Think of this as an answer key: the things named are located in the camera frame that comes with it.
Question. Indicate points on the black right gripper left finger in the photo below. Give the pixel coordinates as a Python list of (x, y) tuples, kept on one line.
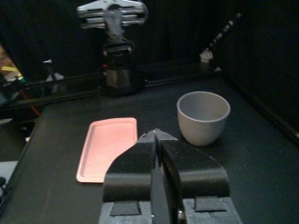
[(130, 172)]

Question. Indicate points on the diagonal frame strut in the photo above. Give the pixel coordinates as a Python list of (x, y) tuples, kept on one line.
[(219, 38)]

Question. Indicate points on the pink rectangular plate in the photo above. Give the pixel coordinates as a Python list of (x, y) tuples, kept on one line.
[(106, 148)]

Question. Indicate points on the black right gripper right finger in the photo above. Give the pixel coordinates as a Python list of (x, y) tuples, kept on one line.
[(194, 172)]

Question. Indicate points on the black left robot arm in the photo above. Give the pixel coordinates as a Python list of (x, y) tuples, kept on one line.
[(119, 68)]

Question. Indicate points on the grey cup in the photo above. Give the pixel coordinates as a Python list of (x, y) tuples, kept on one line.
[(202, 118)]

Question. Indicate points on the black frame rail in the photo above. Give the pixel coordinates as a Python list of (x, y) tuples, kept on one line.
[(98, 84)]

